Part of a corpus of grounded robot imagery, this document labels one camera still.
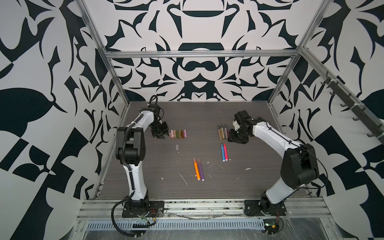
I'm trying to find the olive tan marker pen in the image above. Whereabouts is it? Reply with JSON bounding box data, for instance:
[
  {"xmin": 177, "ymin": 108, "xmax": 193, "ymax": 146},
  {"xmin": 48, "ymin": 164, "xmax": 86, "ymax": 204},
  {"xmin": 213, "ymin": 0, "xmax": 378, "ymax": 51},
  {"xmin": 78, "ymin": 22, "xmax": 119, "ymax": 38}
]
[{"xmin": 221, "ymin": 125, "xmax": 226, "ymax": 140}]

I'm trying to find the pink red marker pen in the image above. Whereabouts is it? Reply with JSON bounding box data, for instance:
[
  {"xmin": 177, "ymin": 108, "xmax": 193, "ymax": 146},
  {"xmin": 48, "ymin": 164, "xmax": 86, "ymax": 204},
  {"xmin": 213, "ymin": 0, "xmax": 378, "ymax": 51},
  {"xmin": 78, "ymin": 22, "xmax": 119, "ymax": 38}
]
[{"xmin": 223, "ymin": 143, "xmax": 229, "ymax": 162}]

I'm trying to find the brown marker pen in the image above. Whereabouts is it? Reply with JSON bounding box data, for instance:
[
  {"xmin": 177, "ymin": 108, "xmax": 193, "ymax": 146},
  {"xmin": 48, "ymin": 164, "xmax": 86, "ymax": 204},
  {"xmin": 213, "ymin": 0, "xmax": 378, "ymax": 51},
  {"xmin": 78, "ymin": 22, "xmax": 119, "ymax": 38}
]
[{"xmin": 220, "ymin": 124, "xmax": 226, "ymax": 140}]

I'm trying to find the blue marker pen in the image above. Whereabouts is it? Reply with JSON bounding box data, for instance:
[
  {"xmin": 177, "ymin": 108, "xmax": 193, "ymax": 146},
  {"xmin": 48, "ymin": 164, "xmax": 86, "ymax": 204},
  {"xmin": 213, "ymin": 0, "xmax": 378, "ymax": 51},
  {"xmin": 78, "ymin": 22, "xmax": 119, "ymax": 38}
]
[{"xmin": 221, "ymin": 144, "xmax": 226, "ymax": 162}]

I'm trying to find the gold ochre marker pen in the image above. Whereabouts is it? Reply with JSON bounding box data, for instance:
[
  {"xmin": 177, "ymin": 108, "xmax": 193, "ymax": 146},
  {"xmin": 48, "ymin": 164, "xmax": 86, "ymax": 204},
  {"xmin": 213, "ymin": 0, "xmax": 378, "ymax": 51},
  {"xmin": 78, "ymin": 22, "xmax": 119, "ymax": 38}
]
[{"xmin": 218, "ymin": 125, "xmax": 223, "ymax": 141}]

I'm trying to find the orange marker pen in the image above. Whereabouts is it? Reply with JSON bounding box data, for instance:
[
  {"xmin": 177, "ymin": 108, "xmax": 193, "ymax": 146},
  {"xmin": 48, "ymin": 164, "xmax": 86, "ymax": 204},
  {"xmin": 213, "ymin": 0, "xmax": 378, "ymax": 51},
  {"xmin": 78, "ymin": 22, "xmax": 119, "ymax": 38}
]
[{"xmin": 193, "ymin": 158, "xmax": 201, "ymax": 181}]

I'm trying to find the purple marker pen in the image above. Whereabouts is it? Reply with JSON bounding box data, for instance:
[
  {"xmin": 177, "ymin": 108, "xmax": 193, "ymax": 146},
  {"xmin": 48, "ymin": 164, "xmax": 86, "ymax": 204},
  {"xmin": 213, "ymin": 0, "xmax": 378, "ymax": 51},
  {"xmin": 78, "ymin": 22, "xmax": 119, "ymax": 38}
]
[{"xmin": 197, "ymin": 158, "xmax": 205, "ymax": 181}]

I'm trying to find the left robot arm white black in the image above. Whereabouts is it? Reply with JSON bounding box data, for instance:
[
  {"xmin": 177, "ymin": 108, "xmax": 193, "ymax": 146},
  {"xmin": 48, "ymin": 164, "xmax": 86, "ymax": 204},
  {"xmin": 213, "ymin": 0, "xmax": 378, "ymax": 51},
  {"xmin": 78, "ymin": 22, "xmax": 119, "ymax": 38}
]
[{"xmin": 115, "ymin": 104, "xmax": 169, "ymax": 209}]

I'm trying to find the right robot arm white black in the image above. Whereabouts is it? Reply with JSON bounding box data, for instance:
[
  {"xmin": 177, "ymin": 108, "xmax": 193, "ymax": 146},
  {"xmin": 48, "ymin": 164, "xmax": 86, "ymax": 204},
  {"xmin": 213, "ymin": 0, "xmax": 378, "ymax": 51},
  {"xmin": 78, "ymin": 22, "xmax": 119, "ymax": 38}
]
[{"xmin": 228, "ymin": 111, "xmax": 320, "ymax": 213}]

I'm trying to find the circuit board with green light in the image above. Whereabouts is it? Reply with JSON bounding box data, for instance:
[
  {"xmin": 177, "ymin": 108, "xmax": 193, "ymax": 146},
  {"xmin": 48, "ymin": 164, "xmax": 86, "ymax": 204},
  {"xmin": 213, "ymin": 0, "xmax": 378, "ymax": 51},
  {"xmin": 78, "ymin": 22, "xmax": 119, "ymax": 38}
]
[{"xmin": 263, "ymin": 220, "xmax": 284, "ymax": 236}]

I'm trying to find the grey hook rack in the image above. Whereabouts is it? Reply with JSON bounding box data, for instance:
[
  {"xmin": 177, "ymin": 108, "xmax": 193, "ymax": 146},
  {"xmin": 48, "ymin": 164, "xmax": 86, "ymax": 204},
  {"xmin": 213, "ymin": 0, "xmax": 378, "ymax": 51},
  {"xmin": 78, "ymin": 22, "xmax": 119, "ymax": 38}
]
[{"xmin": 322, "ymin": 71, "xmax": 384, "ymax": 145}]

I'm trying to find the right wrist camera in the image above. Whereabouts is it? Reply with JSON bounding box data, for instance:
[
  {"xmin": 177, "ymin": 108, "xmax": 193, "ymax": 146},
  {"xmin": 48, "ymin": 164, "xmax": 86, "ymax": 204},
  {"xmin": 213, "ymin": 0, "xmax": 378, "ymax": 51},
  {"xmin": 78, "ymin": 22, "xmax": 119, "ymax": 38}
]
[{"xmin": 233, "ymin": 120, "xmax": 240, "ymax": 131}]

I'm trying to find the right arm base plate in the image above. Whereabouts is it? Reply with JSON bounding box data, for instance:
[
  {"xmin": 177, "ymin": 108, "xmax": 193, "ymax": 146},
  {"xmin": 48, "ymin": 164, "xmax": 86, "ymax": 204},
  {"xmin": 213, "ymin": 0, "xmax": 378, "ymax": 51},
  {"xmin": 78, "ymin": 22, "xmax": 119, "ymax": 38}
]
[{"xmin": 244, "ymin": 199, "xmax": 287, "ymax": 217}]

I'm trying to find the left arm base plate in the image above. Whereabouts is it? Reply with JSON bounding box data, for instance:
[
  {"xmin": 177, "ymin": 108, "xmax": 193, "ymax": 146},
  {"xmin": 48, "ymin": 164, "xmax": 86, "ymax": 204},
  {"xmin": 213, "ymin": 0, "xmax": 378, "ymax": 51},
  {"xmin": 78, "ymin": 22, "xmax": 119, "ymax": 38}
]
[{"xmin": 122, "ymin": 200, "xmax": 165, "ymax": 218}]

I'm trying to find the white slotted cable duct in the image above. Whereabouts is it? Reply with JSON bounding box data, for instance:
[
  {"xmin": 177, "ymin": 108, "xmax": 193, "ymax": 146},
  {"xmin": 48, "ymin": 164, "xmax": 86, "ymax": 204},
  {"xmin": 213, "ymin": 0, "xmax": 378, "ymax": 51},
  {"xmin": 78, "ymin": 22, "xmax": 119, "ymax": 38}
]
[{"xmin": 85, "ymin": 218, "xmax": 265, "ymax": 231}]

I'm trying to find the aluminium frame crossbar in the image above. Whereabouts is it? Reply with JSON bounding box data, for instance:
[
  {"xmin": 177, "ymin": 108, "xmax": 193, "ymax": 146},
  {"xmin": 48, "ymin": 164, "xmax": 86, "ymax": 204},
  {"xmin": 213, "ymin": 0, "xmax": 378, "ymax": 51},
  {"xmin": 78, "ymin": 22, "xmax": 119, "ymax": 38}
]
[{"xmin": 105, "ymin": 50, "xmax": 298, "ymax": 59}]

